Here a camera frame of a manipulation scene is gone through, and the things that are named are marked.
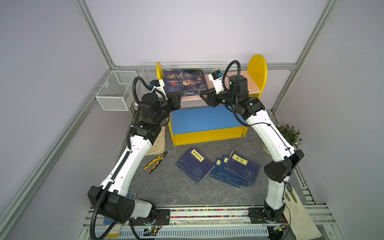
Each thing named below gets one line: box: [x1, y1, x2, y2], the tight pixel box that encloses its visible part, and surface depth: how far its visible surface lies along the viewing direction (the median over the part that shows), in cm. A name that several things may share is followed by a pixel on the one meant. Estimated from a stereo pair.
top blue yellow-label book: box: [223, 150, 261, 186], surface depth 88 cm
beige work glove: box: [146, 126, 166, 156], surface depth 101 cm
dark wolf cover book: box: [181, 88, 209, 97], surface depth 72 cm
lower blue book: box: [209, 157, 248, 189], surface depth 87 cm
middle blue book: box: [216, 155, 250, 185], surface depth 87 cm
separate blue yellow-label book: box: [175, 148, 215, 185], surface depth 91 cm
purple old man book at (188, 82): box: [163, 69, 209, 96], surface depth 73 cm
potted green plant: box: [275, 124, 303, 150], surface depth 88 cm
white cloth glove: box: [283, 186, 323, 240], surface depth 74 cm
